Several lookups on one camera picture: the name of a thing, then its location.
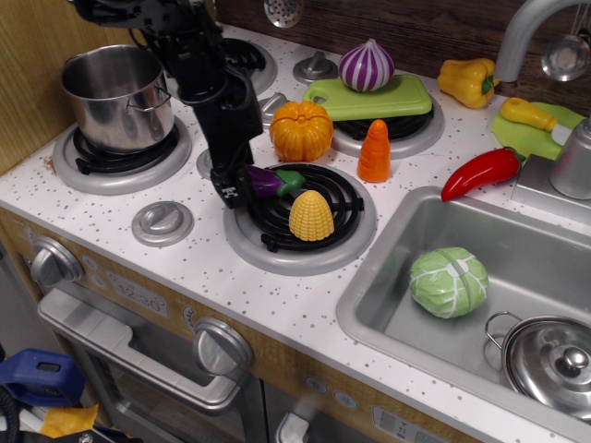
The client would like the hanging perforated steel spoon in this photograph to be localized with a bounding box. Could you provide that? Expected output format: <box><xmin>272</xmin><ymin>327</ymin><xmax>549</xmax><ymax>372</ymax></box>
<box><xmin>263</xmin><ymin>0</ymin><xmax>305</xmax><ymax>29</ymax></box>

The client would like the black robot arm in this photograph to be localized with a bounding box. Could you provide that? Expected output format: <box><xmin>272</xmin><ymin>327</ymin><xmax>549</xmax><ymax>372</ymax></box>
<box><xmin>73</xmin><ymin>1</ymin><xmax>262</xmax><ymax>209</ymax></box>

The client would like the stove burner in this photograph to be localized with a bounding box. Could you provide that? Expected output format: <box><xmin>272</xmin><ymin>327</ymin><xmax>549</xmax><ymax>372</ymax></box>
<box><xmin>332</xmin><ymin>103</ymin><xmax>444</xmax><ymax>160</ymax></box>
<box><xmin>223</xmin><ymin>38</ymin><xmax>277</xmax><ymax>95</ymax></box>
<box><xmin>223</xmin><ymin>163</ymin><xmax>378</xmax><ymax>277</ymax></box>
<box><xmin>53</xmin><ymin>117</ymin><xmax>192</xmax><ymax>196</ymax></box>

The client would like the back left stove burner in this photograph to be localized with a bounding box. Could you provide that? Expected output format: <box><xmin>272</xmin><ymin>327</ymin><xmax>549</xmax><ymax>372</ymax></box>
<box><xmin>223</xmin><ymin>38</ymin><xmax>277</xmax><ymax>95</ymax></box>

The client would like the stainless steel pot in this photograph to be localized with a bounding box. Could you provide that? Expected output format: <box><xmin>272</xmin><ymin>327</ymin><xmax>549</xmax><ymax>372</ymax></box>
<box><xmin>61</xmin><ymin>45</ymin><xmax>175</xmax><ymax>154</ymax></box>

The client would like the silver stovetop knob front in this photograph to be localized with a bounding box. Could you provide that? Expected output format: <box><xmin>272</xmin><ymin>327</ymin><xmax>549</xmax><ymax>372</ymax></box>
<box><xmin>131</xmin><ymin>201</ymin><xmax>194</xmax><ymax>247</ymax></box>

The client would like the yellow toy bell pepper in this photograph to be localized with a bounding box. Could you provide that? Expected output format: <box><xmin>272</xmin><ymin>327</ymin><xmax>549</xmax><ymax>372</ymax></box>
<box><xmin>437</xmin><ymin>58</ymin><xmax>500</xmax><ymax>109</ymax></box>

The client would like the silver stovetop knob upper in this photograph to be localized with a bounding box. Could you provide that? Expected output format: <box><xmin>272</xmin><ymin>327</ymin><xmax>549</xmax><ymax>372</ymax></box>
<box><xmin>259</xmin><ymin>92</ymin><xmax>288</xmax><ymax>129</ymax></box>

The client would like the silver stovetop knob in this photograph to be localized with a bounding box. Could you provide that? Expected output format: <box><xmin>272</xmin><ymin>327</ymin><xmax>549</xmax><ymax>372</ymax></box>
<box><xmin>196</xmin><ymin>150</ymin><xmax>212</xmax><ymax>180</ymax></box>
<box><xmin>131</xmin><ymin>201</ymin><xmax>194</xmax><ymax>247</ymax></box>
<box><xmin>293</xmin><ymin>51</ymin><xmax>338</xmax><ymax>84</ymax></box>
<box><xmin>259</xmin><ymin>92</ymin><xmax>288</xmax><ymax>129</ymax></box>

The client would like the orange toy carrot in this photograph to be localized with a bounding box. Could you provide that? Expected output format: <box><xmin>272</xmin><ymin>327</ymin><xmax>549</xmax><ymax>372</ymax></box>
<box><xmin>356</xmin><ymin>119</ymin><xmax>391</xmax><ymax>183</ymax></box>

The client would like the black cable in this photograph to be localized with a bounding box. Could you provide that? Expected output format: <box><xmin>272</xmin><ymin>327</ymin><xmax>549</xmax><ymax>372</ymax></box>
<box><xmin>0</xmin><ymin>382</ymin><xmax>22</xmax><ymax>443</ymax></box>

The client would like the silver faucet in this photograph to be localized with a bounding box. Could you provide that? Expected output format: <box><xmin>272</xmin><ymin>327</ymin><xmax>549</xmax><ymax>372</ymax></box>
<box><xmin>495</xmin><ymin>0</ymin><xmax>590</xmax><ymax>223</ymax></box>

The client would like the orange toy pumpkin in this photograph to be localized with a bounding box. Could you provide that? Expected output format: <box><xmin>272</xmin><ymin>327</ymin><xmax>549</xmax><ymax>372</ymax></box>
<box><xmin>270</xmin><ymin>101</ymin><xmax>333</xmax><ymax>162</ymax></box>

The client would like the silver oven knob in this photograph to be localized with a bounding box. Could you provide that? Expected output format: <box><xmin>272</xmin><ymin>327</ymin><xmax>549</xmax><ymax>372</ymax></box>
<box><xmin>30</xmin><ymin>235</ymin><xmax>84</xmax><ymax>287</ymax></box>
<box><xmin>192</xmin><ymin>317</ymin><xmax>254</xmax><ymax>377</ymax></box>

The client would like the green toy cutting board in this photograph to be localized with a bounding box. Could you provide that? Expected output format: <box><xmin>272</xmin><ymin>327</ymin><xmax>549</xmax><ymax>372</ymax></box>
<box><xmin>303</xmin><ymin>74</ymin><xmax>432</xmax><ymax>121</ymax></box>

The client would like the front left stove burner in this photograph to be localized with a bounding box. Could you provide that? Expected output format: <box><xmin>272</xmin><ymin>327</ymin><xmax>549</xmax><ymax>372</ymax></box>
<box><xmin>53</xmin><ymin>117</ymin><xmax>192</xmax><ymax>196</ymax></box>

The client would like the silver oven knob left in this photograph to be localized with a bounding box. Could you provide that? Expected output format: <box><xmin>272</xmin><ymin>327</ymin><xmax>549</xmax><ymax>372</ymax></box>
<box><xmin>30</xmin><ymin>235</ymin><xmax>84</xmax><ymax>287</ymax></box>

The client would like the silver stovetop knob middle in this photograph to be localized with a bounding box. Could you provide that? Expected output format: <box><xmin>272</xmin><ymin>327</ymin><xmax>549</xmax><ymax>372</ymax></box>
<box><xmin>196</xmin><ymin>150</ymin><xmax>212</xmax><ymax>180</ymax></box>

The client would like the purple striped toy onion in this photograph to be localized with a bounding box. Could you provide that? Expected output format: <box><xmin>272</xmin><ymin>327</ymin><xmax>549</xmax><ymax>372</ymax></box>
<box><xmin>338</xmin><ymin>39</ymin><xmax>395</xmax><ymax>92</ymax></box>

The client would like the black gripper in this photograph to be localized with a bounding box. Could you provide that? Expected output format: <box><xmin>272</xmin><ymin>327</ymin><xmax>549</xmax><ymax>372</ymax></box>
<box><xmin>177</xmin><ymin>66</ymin><xmax>262</xmax><ymax>210</ymax></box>

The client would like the silver sink basin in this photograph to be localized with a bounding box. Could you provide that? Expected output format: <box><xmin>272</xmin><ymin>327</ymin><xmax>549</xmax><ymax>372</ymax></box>
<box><xmin>337</xmin><ymin>187</ymin><xmax>590</xmax><ymax>442</ymax></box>

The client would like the silver oven door handle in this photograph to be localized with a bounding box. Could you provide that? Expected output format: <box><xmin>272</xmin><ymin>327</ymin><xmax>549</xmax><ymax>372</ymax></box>
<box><xmin>38</xmin><ymin>289</ymin><xmax>240</xmax><ymax>415</ymax></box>

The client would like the red toy chili pepper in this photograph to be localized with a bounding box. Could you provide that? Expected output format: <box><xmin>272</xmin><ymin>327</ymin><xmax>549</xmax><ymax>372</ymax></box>
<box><xmin>440</xmin><ymin>147</ymin><xmax>525</xmax><ymax>202</ymax></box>

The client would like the front centre stove burner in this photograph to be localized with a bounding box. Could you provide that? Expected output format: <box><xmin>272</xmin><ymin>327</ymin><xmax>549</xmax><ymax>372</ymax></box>
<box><xmin>223</xmin><ymin>163</ymin><xmax>378</xmax><ymax>277</ymax></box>

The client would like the purple toy eggplant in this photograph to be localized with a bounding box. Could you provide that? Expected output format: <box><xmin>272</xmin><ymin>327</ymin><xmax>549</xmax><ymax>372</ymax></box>
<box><xmin>247</xmin><ymin>165</ymin><xmax>306</xmax><ymax>198</ymax></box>

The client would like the green toy cabbage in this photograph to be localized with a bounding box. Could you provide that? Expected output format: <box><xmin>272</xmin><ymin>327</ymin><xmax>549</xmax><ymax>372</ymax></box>
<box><xmin>409</xmin><ymin>247</ymin><xmax>489</xmax><ymax>319</ymax></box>

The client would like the silver oven knob right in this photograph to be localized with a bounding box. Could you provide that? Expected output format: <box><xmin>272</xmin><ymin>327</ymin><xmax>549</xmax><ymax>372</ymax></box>
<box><xmin>192</xmin><ymin>317</ymin><xmax>254</xmax><ymax>377</ymax></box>

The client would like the toy knife yellow handle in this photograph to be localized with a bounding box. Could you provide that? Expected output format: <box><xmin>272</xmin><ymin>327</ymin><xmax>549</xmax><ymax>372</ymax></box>
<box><xmin>501</xmin><ymin>97</ymin><xmax>572</xmax><ymax>145</ymax></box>

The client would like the back right stove burner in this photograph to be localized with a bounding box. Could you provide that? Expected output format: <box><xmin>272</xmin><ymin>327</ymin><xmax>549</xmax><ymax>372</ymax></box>
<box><xmin>332</xmin><ymin>103</ymin><xmax>444</xmax><ymax>160</ymax></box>

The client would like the small steel lidded pot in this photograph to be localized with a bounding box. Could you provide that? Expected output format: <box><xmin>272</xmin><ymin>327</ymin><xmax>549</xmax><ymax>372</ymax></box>
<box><xmin>485</xmin><ymin>311</ymin><xmax>590</xmax><ymax>424</ymax></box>

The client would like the yellow toy corn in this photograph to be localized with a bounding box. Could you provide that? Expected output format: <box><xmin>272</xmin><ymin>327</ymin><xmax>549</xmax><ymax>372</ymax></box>
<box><xmin>288</xmin><ymin>190</ymin><xmax>335</xmax><ymax>242</ymax></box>

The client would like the silver stovetop knob back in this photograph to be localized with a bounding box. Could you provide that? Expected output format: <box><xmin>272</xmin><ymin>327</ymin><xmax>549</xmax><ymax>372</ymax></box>
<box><xmin>293</xmin><ymin>51</ymin><xmax>338</xmax><ymax>84</ymax></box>

